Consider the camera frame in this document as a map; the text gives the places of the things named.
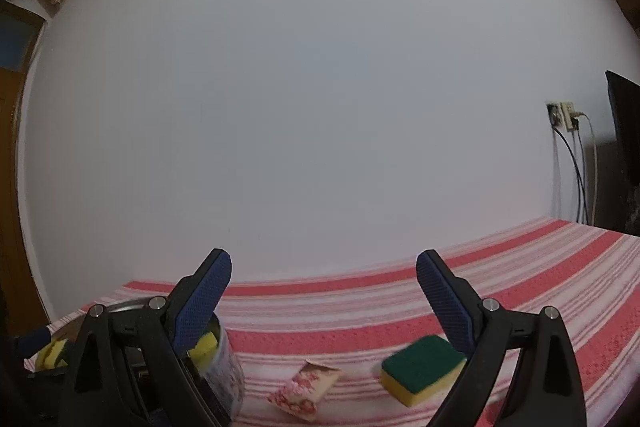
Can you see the red striped cloth desktop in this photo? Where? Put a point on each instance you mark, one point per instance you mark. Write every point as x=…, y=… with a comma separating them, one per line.
x=525, y=267

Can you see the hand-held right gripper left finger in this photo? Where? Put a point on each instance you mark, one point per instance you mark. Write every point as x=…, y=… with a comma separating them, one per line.
x=200, y=302

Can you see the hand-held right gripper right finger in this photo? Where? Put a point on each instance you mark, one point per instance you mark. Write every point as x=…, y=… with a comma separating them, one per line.
x=447, y=302

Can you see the dark wall socket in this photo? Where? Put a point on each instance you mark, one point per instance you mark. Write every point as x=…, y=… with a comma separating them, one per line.
x=553, y=114

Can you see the white wall socket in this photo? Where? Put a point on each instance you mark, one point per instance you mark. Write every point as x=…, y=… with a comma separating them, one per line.
x=569, y=114

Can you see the wooden door frame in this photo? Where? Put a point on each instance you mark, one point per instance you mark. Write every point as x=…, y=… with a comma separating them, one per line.
x=12, y=157

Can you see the black monitor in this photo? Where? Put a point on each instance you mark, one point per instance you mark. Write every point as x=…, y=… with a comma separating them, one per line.
x=625, y=127

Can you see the pink floral packet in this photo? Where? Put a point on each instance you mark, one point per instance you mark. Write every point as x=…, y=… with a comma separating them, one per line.
x=302, y=389

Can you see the green and yellow sponge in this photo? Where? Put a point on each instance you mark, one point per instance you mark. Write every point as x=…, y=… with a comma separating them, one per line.
x=422, y=367

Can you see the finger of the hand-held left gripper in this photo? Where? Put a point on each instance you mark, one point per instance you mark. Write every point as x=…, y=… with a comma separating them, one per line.
x=32, y=339

